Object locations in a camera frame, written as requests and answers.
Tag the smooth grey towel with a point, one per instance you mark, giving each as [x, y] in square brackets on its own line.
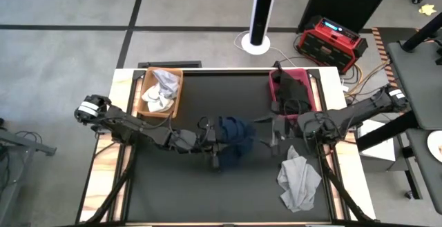
[169, 82]

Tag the black towel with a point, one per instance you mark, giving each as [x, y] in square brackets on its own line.
[291, 92]

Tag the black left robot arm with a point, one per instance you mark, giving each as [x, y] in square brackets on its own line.
[138, 130]

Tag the white towel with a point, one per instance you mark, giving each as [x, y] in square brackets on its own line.
[155, 104]

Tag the black and white tower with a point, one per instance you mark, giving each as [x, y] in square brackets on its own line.
[262, 13]

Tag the red portable power station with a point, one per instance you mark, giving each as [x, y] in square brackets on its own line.
[328, 47]

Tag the black frame strut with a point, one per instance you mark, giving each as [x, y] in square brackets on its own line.
[110, 192]
[345, 192]

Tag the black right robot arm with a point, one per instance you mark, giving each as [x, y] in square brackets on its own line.
[359, 111]

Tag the white plate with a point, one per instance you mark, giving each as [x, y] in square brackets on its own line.
[435, 146]

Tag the light grey waffle-weave towel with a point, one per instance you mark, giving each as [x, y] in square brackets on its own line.
[298, 182]

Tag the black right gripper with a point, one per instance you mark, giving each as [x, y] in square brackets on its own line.
[286, 130]

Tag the black diagonal pole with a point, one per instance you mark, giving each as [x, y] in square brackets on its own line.
[421, 34]

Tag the grey side table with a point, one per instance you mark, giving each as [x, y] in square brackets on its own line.
[431, 185]
[421, 75]

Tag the orange black striped floor strip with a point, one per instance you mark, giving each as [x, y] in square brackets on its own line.
[380, 44]

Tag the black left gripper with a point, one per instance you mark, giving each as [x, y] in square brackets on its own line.
[207, 140]

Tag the black partition panel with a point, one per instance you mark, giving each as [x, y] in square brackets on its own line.
[345, 2]

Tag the grey metal desk frame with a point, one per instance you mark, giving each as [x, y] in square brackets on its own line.
[20, 144]

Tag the white box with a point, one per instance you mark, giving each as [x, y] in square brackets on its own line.
[376, 149]

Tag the black flat bar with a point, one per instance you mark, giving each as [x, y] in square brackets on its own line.
[172, 63]

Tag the black diagonal beam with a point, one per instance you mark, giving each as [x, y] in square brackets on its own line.
[386, 132]

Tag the yellow paper scrap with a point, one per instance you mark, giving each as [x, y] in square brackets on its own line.
[427, 9]

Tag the pink plastic basket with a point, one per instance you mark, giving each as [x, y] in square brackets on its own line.
[305, 75]

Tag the navy blue towel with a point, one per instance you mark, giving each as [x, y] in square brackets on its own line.
[235, 134]

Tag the wooden bin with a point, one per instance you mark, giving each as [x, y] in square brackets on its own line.
[146, 78]

